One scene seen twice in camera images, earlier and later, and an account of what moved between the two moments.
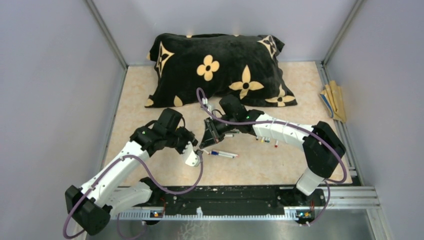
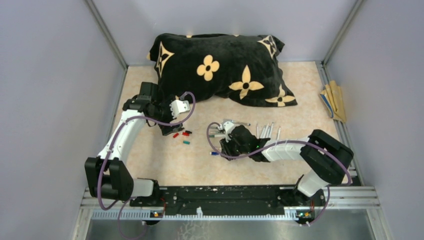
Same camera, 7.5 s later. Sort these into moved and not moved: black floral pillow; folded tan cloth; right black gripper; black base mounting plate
Moved: right black gripper
Not moved: black base mounting plate; folded tan cloth; black floral pillow
